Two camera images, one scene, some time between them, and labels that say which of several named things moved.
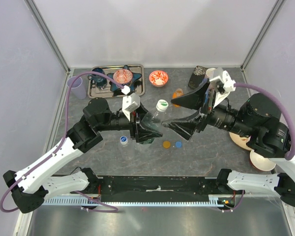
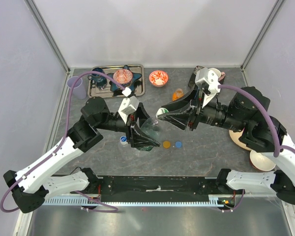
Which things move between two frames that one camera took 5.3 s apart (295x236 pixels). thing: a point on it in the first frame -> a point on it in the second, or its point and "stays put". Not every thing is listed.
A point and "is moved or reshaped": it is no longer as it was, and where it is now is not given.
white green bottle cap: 162,105 -> 161,111
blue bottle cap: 178,144 stays put
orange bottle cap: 166,144 stays put
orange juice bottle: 178,92 stays put
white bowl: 259,162 stays put
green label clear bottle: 152,120 is moved or reshaped
